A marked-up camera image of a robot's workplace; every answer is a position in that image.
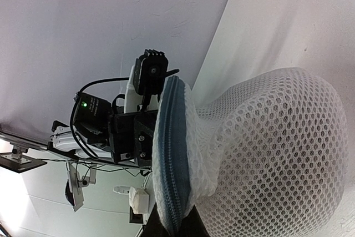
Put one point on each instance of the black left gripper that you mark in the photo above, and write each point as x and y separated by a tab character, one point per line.
131	137

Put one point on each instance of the white mesh laundry bag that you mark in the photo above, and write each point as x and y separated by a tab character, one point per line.
268	157

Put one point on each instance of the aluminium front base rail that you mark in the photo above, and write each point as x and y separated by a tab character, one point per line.
70	156

